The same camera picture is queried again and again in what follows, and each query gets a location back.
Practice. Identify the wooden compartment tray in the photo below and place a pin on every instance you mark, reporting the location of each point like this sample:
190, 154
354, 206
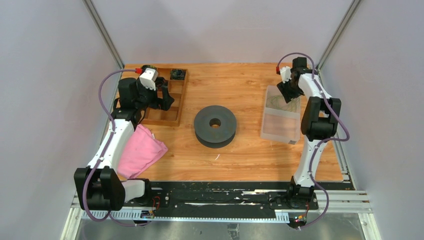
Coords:
172, 92

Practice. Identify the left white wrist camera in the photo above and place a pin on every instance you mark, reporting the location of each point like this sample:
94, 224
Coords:
148, 77

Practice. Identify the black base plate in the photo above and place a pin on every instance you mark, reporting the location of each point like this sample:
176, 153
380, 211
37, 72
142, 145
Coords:
228, 199

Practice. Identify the slotted aluminium cable duct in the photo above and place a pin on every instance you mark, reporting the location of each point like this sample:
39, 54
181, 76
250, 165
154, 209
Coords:
139, 215

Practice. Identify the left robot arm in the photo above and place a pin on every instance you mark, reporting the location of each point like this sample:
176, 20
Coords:
110, 179

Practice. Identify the black cable spool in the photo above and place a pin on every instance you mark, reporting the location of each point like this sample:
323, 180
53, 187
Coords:
215, 126

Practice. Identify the pink cloth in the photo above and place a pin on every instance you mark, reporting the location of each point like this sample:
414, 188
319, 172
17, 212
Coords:
141, 151

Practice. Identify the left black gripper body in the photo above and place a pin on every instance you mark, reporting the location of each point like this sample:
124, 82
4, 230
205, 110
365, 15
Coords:
149, 98

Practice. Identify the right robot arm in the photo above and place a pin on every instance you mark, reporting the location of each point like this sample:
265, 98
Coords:
318, 125

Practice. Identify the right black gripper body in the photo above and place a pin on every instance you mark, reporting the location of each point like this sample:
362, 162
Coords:
290, 90

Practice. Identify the clear plastic box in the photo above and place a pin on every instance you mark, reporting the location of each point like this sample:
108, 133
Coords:
280, 120

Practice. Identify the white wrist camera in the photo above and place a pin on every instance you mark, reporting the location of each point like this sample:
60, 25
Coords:
285, 73
148, 77

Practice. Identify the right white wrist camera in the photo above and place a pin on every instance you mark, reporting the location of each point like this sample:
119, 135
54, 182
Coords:
285, 73

